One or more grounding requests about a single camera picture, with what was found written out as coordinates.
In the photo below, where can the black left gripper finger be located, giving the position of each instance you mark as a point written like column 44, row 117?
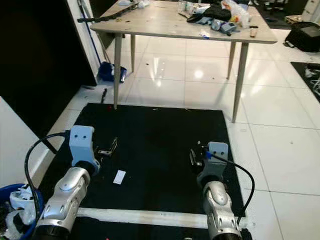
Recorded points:
column 114, row 146

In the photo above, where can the blue round rubbish bin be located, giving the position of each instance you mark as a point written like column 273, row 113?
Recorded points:
column 37, row 200

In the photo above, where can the white crumpled rubbish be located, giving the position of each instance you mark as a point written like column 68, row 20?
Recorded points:
column 22, row 202

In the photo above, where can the white paper slip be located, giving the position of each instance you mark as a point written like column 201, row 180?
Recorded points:
column 119, row 177

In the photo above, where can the black floor mat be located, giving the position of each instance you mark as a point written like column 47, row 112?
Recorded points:
column 160, row 145

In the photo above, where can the white tape strip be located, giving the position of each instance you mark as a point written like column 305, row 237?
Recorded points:
column 155, row 216

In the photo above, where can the blue dustpan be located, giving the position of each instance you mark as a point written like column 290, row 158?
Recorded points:
column 110, row 72

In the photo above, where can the black partition panel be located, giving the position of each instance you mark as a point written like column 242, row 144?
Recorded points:
column 40, row 55

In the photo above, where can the long black stick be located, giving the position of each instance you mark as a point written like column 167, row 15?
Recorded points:
column 105, row 18

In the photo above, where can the light wooden table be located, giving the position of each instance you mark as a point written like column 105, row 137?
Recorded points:
column 160, row 22

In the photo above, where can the blue and white packets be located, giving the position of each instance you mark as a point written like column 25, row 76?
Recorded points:
column 220, row 25

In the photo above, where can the small brown cup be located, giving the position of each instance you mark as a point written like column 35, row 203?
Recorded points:
column 253, row 31

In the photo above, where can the black cloth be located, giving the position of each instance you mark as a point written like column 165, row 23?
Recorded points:
column 215, row 13

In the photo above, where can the filled clear plastic bag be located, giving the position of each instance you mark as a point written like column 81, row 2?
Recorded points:
column 237, row 11

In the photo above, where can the black backpack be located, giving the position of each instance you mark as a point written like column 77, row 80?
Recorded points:
column 302, row 36

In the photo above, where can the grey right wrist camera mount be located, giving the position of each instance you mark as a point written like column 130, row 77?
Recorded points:
column 214, row 162

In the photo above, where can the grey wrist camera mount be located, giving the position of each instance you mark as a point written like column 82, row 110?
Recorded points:
column 82, row 142
column 214, row 162

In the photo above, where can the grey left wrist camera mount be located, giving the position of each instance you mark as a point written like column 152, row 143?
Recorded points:
column 82, row 142

